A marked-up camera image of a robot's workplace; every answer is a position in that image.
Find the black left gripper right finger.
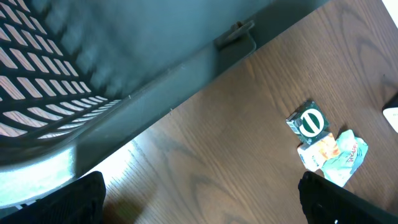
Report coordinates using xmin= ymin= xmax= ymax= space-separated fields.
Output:
xmin=298 ymin=171 xmax=397 ymax=223

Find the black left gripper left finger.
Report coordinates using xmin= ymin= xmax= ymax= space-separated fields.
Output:
xmin=1 ymin=171 xmax=106 ymax=224

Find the orange tissue pack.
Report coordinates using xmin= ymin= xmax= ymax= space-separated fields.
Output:
xmin=297 ymin=131 xmax=340 ymax=172

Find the teal snack packet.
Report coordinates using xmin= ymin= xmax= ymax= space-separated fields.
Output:
xmin=321 ymin=129 xmax=368 ymax=187

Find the round clear packaged item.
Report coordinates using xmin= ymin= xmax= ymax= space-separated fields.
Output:
xmin=285 ymin=100 xmax=329 ymax=144

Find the dark grey plastic basket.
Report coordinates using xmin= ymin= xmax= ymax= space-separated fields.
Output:
xmin=1 ymin=0 xmax=322 ymax=208

